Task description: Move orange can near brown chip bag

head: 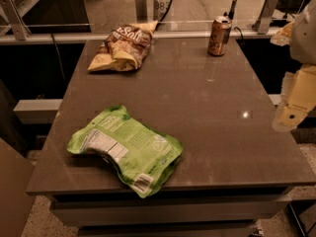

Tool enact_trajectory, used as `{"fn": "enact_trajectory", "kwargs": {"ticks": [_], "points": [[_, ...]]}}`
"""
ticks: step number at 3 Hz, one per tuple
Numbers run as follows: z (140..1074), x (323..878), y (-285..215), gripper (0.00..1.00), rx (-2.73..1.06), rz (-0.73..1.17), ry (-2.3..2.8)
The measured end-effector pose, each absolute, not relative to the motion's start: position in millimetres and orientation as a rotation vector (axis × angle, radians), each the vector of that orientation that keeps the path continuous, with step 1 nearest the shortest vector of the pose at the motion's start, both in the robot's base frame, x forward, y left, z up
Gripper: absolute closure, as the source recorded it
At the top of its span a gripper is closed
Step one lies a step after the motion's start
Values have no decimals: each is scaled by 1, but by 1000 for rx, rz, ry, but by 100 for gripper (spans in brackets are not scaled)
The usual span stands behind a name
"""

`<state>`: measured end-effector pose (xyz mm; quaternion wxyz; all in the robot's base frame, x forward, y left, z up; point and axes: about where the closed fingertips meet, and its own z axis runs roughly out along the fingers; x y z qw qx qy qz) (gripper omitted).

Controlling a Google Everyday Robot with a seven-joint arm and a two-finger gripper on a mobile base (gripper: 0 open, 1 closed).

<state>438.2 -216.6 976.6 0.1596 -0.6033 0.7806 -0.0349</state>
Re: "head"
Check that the metal bracket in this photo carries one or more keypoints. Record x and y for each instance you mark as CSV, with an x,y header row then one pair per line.
x,y
141,10
18,27
262,24

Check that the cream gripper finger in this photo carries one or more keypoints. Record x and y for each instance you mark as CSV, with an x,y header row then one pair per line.
x,y
287,118
282,37

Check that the left metal bracket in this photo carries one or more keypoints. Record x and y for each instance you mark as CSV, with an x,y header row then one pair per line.
x,y
18,27

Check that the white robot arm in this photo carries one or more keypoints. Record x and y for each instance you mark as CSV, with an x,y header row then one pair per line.
x,y
302,44

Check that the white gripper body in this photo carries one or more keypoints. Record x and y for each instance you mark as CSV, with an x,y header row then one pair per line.
x,y
304,37

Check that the green snack bag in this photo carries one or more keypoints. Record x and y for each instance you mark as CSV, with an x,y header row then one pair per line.
x,y
144,158

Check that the middle metal bracket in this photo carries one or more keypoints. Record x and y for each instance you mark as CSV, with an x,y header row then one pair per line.
x,y
141,10

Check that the grey table frame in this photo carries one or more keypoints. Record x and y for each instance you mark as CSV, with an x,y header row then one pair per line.
x,y
181,216

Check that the orange soda can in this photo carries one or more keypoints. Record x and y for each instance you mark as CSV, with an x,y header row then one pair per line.
x,y
219,37

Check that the right metal bracket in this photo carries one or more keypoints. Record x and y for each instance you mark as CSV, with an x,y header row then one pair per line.
x,y
262,24

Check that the horizontal metal rail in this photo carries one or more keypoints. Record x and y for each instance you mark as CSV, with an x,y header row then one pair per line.
x,y
82,37

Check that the brown chip bag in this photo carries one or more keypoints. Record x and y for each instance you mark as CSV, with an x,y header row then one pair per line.
x,y
125,48

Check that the white cylinder post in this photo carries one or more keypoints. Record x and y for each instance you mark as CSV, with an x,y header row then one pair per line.
x,y
163,0

